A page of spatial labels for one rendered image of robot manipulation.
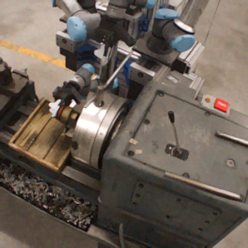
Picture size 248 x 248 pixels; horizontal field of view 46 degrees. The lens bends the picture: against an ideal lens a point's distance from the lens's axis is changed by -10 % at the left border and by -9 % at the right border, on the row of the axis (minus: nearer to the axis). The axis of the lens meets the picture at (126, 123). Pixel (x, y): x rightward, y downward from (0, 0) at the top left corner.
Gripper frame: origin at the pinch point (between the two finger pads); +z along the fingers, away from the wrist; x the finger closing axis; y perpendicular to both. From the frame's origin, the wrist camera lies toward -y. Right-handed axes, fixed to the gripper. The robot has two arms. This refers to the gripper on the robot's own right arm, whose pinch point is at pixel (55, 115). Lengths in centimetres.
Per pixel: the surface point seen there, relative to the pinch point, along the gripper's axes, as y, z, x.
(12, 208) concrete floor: 37, 20, -108
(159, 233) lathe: -63, 17, -30
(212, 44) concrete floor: -49, -270, -108
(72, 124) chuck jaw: -10.6, 2.8, 3.4
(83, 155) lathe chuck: -21.2, 12.2, 0.9
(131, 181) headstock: -43.1, 15.9, 4.5
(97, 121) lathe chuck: -22.7, 3.7, 13.7
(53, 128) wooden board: 6.3, -6.3, -19.6
